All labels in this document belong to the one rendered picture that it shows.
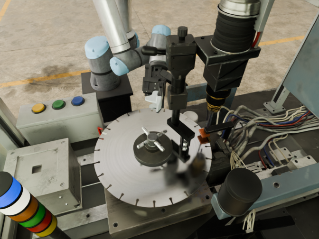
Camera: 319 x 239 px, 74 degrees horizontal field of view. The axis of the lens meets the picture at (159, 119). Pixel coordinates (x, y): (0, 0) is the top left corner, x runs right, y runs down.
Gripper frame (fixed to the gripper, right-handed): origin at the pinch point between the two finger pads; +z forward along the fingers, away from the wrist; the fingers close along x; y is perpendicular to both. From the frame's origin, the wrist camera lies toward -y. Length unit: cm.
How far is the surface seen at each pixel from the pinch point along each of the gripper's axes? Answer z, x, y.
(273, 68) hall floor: -99, -171, -116
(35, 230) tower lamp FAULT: 29.6, 34.0, 19.4
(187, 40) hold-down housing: -8.4, 37.8, -7.1
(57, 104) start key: -2.2, 2.0, 38.4
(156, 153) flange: 13.3, 17.2, -1.1
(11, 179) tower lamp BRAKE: 19, 45, 18
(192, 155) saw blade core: 13.2, 15.6, -10.9
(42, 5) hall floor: -240, -251, 250
